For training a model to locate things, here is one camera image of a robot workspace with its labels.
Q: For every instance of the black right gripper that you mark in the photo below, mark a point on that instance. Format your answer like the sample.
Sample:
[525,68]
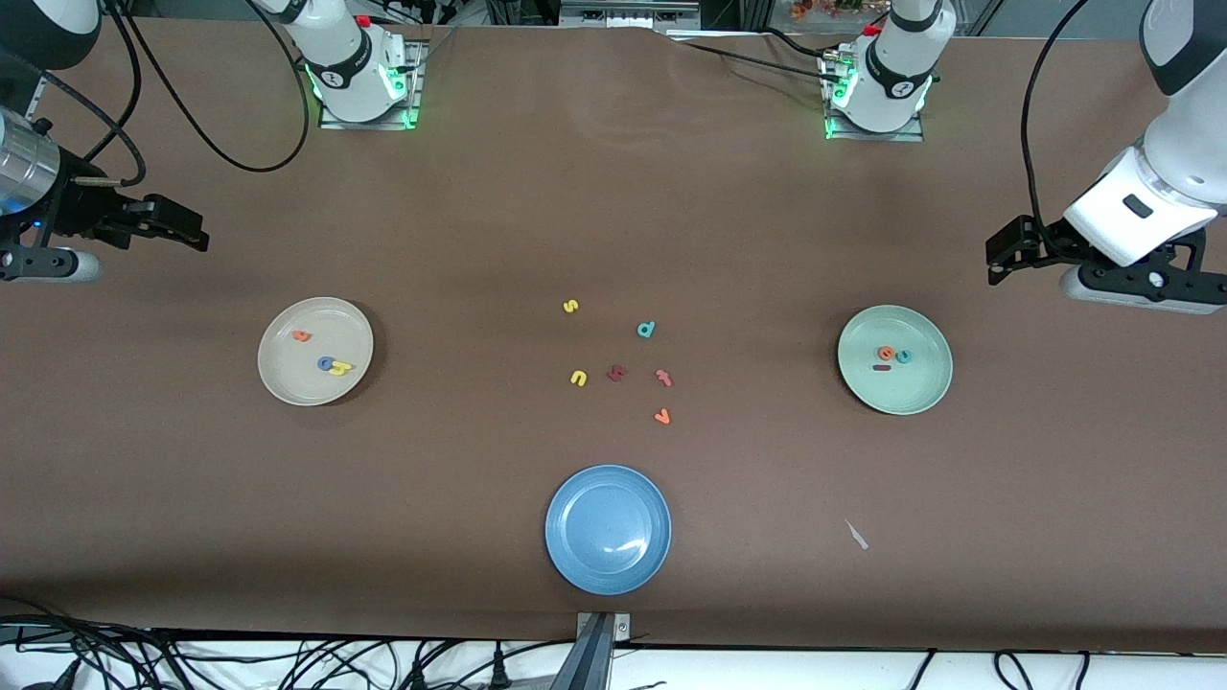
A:
[79,210]

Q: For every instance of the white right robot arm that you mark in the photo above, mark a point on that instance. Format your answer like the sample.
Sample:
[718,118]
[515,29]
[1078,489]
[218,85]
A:
[345,57]

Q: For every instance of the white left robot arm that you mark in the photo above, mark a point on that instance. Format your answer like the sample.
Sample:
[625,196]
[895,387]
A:
[901,67]

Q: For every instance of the green round plate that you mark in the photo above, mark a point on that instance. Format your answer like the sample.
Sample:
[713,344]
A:
[911,388]

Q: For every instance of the beige round plate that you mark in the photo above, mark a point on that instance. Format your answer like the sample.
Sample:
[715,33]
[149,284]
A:
[297,379]

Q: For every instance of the orange flowers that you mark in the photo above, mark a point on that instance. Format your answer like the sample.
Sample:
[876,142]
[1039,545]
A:
[824,8]

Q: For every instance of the brown table cover sheet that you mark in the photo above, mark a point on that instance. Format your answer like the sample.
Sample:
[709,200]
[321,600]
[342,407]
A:
[192,527]

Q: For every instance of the white paper scrap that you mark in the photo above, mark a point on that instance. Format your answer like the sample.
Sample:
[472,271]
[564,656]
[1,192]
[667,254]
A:
[856,535]

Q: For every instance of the grey metal box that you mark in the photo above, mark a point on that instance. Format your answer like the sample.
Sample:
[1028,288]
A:
[628,11]

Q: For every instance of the blue round plate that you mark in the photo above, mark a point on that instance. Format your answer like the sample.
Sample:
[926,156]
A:
[608,529]

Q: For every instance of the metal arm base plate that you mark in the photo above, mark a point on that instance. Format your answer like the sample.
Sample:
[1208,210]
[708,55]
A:
[414,67]
[891,136]

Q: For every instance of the metal camera pole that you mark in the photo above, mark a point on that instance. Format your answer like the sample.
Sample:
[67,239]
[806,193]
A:
[592,661]

